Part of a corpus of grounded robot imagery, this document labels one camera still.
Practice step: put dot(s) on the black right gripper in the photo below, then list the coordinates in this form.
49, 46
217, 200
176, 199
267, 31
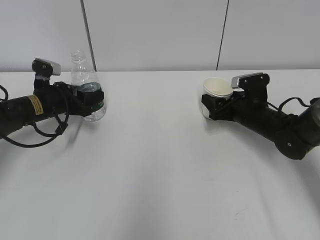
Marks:
231, 109

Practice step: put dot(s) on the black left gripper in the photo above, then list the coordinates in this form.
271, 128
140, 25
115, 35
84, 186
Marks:
77, 102

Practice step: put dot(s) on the white paper cup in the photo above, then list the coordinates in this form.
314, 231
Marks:
214, 88

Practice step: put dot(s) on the clear green-label water bottle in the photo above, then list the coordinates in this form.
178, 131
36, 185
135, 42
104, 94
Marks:
84, 78

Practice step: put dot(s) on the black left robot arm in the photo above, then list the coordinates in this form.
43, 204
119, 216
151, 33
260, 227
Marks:
47, 102

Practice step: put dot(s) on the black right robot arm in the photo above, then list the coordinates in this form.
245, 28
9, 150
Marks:
293, 135

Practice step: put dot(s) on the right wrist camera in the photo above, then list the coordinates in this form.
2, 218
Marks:
254, 86

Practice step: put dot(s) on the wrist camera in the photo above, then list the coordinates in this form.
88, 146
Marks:
254, 86
43, 70

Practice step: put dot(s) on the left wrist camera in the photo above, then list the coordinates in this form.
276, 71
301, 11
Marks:
43, 70

